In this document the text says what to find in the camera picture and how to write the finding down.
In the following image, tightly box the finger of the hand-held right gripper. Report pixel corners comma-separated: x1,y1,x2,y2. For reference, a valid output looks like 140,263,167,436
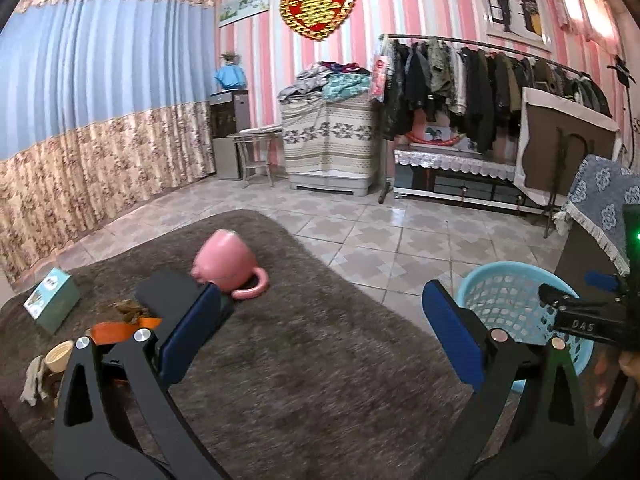
538,282,593,313
586,270,624,293

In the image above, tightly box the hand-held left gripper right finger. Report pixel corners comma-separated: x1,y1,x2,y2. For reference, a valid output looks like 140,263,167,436
422,279,617,480

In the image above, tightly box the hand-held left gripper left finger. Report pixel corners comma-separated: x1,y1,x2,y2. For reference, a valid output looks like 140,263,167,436
52,282,236,480

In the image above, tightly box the light blue plastic basket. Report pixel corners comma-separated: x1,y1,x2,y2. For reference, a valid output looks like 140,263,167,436
452,261,596,394

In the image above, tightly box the brown paper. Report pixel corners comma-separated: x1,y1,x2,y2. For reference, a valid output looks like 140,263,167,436
100,299,154,327

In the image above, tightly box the person's right hand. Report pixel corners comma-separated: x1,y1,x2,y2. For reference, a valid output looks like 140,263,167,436
619,347,640,379

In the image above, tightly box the dark wooden cabinet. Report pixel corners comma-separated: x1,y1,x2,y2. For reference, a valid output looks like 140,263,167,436
555,220,627,302

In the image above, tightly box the black rectangular case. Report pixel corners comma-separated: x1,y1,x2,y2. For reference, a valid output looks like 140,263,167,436
135,270,236,331

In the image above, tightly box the pink mug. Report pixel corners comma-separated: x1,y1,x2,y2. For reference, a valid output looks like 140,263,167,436
191,229,269,302

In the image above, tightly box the blue floral fringed cloth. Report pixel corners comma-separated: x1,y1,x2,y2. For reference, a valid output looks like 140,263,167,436
559,154,640,277

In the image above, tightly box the brown shaggy rug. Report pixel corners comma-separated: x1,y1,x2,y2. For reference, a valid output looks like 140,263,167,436
0,208,521,480

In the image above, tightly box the beige paper cup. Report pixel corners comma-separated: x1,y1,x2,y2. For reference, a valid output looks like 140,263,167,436
44,340,76,374

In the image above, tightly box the low glass front cabinet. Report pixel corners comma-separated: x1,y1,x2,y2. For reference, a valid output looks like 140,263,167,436
392,144,547,212

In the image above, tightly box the brown panel with white trim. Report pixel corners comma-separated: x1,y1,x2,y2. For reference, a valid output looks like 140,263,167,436
515,86,624,207

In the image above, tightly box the teal cardboard box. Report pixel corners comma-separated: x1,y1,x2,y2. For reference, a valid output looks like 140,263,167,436
23,267,81,336

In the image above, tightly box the crumpled white tissue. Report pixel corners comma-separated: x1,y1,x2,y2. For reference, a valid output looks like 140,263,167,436
20,356,52,406

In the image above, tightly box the silver lace cloth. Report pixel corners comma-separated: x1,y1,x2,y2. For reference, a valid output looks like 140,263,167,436
393,145,519,181

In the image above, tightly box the small round side table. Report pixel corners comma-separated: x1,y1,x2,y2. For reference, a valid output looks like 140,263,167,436
227,125,284,189

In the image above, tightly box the grey water dispenser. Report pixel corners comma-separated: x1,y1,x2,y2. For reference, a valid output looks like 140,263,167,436
208,89,251,181

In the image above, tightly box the patterned cloth covered cabinet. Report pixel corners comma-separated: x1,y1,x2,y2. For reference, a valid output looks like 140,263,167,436
280,91,379,196

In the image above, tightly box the blue jar with dried plant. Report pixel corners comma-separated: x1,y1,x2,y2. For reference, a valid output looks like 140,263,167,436
215,50,249,92

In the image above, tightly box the blue and floral curtain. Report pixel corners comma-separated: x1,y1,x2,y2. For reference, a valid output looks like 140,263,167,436
0,0,219,286

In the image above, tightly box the pink hanging bag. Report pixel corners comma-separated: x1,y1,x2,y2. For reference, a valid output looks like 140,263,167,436
369,52,394,104

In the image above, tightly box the metal clothes rack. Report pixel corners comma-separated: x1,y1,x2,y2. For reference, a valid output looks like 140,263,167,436
377,34,612,204

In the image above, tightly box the pink sheer curtain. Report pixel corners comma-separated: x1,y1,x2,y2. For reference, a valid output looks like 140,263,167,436
545,0,624,54

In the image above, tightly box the pile of folded clothes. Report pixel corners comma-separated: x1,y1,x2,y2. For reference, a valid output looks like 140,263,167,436
278,61,374,104

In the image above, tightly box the red ring toy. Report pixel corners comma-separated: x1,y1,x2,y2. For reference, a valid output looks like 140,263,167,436
405,130,464,147

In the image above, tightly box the black wall ornament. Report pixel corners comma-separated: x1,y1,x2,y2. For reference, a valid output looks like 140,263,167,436
607,52,640,136

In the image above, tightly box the framed wall poster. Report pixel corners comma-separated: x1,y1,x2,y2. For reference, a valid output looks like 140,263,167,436
477,0,554,54

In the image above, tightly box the landscape wall picture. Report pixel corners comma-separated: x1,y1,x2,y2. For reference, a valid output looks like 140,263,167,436
217,0,271,28

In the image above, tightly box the red gold heart wall decoration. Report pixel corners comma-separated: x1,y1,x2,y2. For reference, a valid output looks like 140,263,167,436
279,0,357,44

